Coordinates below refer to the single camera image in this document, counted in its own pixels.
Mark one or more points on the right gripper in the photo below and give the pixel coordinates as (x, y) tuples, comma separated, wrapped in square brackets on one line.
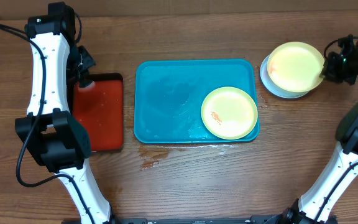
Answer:
[(335, 68)]

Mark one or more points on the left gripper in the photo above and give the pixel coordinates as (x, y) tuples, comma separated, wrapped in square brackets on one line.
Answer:
[(89, 62)]

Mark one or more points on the yellow-green plate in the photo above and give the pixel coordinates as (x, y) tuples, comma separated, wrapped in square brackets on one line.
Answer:
[(229, 113), (295, 67)]

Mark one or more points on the light blue plate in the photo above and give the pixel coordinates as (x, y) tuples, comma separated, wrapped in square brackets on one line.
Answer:
[(273, 88)]

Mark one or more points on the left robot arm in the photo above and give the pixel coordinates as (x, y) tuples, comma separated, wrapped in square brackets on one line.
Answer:
[(54, 138)]

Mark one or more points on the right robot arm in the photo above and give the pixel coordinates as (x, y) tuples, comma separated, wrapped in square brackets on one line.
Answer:
[(316, 204)]

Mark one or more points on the black tray with red liquid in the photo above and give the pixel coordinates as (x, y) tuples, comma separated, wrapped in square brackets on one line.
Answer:
[(99, 108)]

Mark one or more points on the teal plastic serving tray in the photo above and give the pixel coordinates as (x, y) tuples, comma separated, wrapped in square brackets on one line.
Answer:
[(169, 95)]

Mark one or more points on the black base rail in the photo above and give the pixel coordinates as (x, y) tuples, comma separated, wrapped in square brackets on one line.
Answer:
[(255, 219)]

